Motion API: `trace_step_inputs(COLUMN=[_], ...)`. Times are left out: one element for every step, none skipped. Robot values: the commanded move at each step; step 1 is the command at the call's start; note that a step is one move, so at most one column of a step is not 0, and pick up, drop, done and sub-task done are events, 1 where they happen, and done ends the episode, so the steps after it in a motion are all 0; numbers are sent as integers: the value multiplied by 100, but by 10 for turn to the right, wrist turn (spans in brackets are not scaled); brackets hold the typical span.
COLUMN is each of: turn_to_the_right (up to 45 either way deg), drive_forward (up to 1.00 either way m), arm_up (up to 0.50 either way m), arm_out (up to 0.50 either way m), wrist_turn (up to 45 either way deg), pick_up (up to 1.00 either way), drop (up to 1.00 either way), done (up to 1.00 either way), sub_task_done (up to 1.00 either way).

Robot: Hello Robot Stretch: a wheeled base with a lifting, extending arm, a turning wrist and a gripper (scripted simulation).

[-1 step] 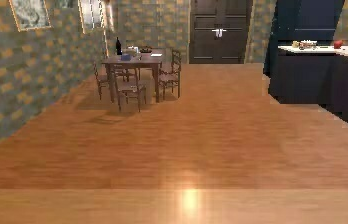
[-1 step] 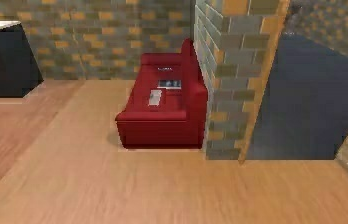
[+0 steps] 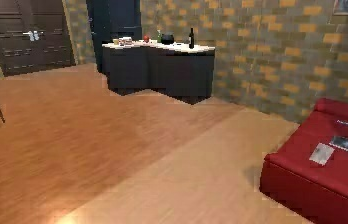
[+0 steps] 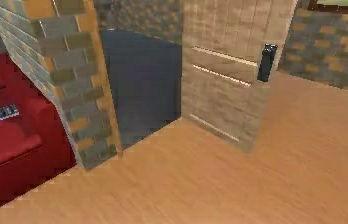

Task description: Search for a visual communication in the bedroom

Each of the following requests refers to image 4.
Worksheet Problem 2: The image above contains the light wooden room door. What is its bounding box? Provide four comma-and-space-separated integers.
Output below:
180, 0, 299, 154

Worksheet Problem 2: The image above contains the red sofa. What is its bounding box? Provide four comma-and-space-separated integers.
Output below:
0, 54, 78, 214

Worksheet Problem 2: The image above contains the black door handle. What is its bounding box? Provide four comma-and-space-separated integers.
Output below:
256, 43, 279, 83

